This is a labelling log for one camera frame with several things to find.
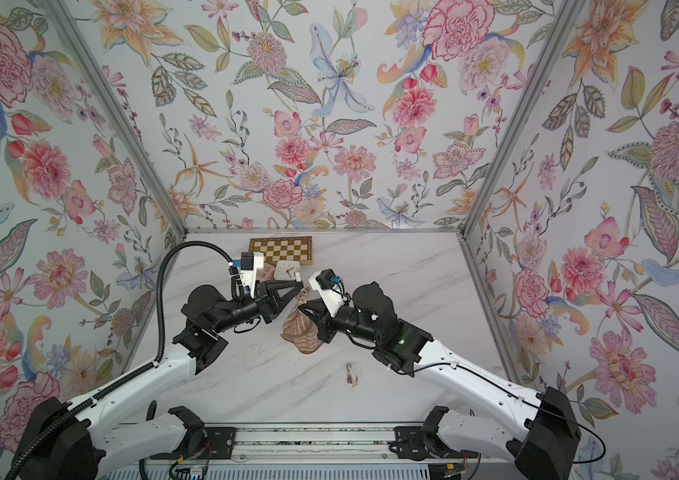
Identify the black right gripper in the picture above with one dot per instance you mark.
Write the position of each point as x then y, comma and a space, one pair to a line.
329, 316

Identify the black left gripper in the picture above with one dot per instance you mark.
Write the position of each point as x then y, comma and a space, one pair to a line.
263, 301

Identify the brown striped cloth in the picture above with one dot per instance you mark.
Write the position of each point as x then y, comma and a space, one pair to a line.
301, 332

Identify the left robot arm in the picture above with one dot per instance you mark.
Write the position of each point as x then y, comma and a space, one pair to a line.
123, 396

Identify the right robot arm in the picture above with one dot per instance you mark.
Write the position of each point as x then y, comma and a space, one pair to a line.
483, 390

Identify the white square alarm clock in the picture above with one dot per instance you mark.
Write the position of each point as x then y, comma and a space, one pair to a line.
287, 270

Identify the wooden chessboard box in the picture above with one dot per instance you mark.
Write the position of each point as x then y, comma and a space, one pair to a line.
277, 249

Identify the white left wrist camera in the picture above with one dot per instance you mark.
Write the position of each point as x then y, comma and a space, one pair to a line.
243, 274

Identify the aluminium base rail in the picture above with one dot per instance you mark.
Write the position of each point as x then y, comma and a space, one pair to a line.
321, 443

